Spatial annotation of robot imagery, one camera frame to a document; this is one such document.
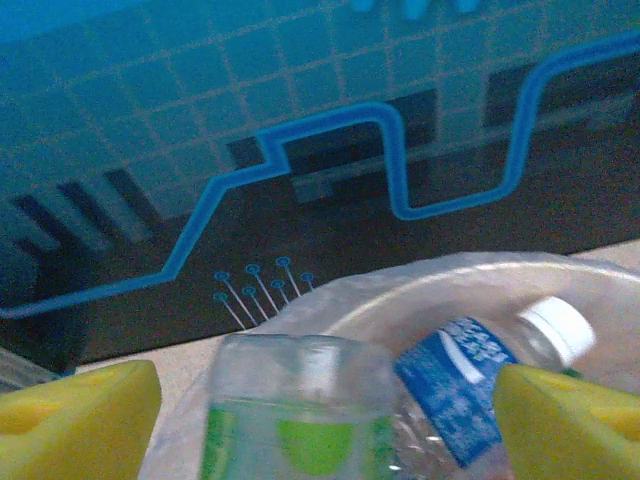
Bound blue label bottle white cap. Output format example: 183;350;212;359
392;295;597;471

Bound aluminium frame post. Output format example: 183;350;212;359
0;344;76;396

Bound large green label clear bottle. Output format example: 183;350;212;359
199;333;406;480

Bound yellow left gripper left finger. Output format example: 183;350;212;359
0;358;163;480

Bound white plastic bin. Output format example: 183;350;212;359
279;252;640;480

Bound bin with clear plastic bag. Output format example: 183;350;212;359
137;249;640;480

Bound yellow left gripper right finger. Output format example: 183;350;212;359
493;363;640;480

